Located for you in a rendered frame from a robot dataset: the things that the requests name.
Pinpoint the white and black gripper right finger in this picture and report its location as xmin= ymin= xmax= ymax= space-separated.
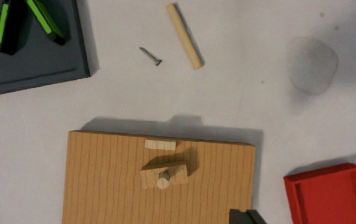
xmin=244 ymin=209 xmax=267 ymax=224

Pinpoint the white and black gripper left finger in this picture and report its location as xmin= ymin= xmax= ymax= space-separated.
xmin=229 ymin=209 xmax=251 ymax=224

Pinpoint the brown wooden board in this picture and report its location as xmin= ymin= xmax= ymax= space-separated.
xmin=62 ymin=130 xmax=256 ymax=224

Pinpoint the red shallow tray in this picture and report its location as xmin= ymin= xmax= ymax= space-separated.
xmin=284 ymin=162 xmax=356 ymax=224

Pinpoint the small wooden block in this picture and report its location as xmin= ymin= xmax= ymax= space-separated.
xmin=141 ymin=161 xmax=189 ymax=189

